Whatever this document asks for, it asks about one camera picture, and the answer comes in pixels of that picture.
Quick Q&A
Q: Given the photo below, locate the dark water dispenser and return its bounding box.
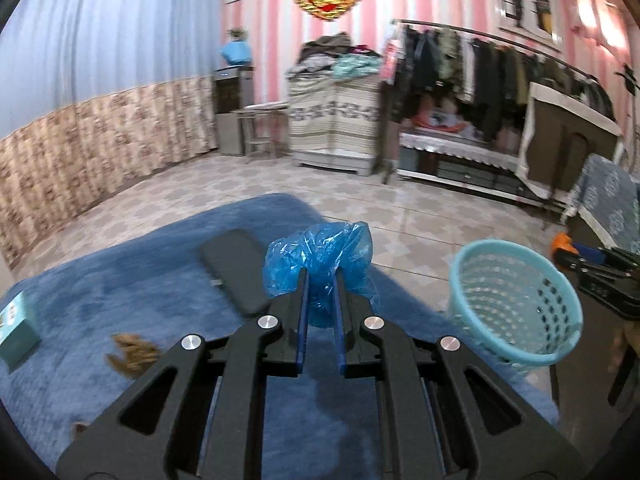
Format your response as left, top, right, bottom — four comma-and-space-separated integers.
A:
213, 65, 254, 156

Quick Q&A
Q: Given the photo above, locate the low tv stand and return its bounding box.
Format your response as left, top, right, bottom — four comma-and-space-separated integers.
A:
397, 129, 567, 208

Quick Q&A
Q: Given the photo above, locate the blue plastic bag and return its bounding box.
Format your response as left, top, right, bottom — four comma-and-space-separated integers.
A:
262, 221, 380, 328

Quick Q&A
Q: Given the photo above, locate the blue water bottle cover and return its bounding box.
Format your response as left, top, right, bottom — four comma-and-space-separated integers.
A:
221, 40, 253, 66

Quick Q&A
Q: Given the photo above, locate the blue patterned fringed cloth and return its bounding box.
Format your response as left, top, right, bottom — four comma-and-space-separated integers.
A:
561, 154, 639, 255

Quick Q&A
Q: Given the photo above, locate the framed wall picture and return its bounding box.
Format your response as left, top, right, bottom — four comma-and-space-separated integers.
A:
499, 0, 561, 51

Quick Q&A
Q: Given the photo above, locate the orange snack wrapper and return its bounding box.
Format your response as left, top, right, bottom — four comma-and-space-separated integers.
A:
550, 232, 579, 258

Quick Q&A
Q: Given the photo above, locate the covered television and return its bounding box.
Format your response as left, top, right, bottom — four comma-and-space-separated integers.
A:
515, 84, 624, 203

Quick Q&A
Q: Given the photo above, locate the person's right hand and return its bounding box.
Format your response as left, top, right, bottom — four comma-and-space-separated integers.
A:
608, 322, 640, 373

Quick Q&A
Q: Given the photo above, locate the brown crumpled wrapper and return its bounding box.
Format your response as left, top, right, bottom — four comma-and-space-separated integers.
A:
105, 333, 163, 379

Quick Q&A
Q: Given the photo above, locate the teal small box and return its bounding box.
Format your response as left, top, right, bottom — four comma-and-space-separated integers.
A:
0, 292, 41, 372

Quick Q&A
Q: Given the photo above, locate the clothes rack with garments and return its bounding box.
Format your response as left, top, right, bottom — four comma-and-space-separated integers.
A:
385, 21, 615, 142

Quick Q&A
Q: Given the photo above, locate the light blue plastic basket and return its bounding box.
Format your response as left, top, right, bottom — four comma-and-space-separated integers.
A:
448, 238, 584, 373

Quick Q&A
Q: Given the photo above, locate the pile of folded clothes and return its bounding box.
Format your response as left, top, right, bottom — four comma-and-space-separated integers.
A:
285, 32, 382, 81

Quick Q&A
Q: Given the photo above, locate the black smartphone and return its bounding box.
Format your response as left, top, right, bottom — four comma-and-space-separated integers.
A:
200, 229, 270, 318

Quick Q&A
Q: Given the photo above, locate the blue fuzzy blanket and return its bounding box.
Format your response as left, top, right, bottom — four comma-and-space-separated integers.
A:
0, 193, 561, 480

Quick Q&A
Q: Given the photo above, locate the patterned covered cabinet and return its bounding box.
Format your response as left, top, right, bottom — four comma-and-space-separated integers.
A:
288, 72, 381, 176

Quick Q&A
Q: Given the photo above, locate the blue and floral curtain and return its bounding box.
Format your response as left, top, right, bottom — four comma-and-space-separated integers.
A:
1, 0, 221, 266

